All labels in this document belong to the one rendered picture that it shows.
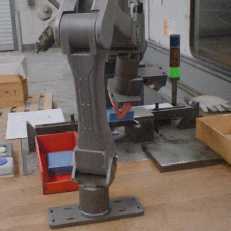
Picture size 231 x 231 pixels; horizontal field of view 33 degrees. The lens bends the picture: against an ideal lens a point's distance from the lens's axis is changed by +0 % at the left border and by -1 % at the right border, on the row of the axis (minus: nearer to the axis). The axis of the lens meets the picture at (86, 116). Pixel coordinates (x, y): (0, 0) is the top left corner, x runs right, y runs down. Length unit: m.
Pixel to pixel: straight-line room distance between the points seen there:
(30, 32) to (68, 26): 9.66
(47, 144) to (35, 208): 0.30
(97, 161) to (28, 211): 0.21
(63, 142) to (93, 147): 0.39
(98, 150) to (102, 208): 0.12
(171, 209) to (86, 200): 0.19
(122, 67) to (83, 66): 0.27
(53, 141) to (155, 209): 0.41
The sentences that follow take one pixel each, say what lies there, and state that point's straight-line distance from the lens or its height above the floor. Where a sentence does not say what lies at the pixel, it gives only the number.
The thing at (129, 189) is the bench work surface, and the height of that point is 0.90.
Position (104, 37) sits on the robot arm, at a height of 1.27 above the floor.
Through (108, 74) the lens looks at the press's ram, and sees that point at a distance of 1.11.
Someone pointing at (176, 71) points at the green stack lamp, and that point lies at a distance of 1.38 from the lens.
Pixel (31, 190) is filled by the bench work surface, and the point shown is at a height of 0.90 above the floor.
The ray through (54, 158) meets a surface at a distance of 1.10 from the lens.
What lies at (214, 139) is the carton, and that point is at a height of 0.94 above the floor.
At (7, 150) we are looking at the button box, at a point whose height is 0.93.
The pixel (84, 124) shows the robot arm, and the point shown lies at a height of 1.11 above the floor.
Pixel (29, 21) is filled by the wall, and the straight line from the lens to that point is 10.33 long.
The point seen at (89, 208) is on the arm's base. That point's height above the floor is 0.93.
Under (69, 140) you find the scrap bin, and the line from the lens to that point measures 1.15.
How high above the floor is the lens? 1.35
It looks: 18 degrees down
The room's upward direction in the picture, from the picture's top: 3 degrees counter-clockwise
